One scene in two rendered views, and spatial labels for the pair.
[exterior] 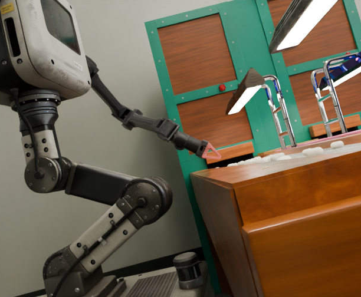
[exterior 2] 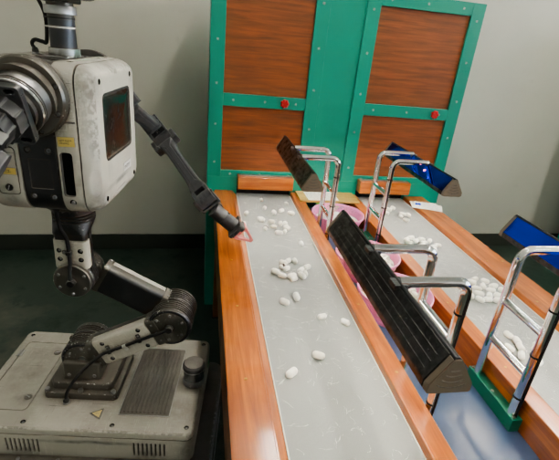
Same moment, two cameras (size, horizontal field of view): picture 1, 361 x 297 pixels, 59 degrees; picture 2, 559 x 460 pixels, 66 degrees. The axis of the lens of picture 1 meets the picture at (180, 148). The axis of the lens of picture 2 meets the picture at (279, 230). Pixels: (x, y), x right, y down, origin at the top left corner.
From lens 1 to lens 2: 0.79 m
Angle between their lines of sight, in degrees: 30
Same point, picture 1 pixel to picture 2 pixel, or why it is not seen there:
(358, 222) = not seen: outside the picture
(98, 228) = (123, 336)
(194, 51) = (268, 41)
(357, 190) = not seen: outside the picture
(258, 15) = (363, 22)
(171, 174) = (190, 148)
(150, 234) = (148, 208)
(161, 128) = (200, 200)
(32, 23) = (94, 165)
